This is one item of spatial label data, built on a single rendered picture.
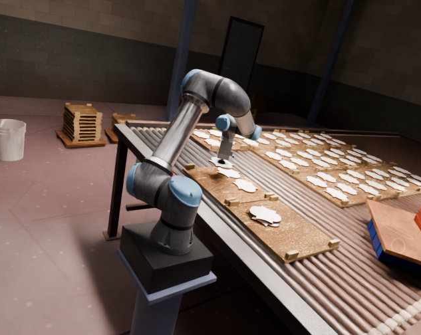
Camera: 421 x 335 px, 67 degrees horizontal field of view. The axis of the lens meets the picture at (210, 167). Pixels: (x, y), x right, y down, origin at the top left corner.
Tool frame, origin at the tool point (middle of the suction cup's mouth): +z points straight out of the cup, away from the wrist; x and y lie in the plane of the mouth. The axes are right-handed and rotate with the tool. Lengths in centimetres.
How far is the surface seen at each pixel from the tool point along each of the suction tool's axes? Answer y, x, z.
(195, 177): -6.8, 11.9, 7.8
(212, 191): -19.0, 1.9, 7.8
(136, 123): 61, 65, 7
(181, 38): 417, 96, -46
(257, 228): -45, -20, 8
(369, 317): -81, -56, 9
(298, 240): -47, -38, 8
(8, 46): 350, 352, 23
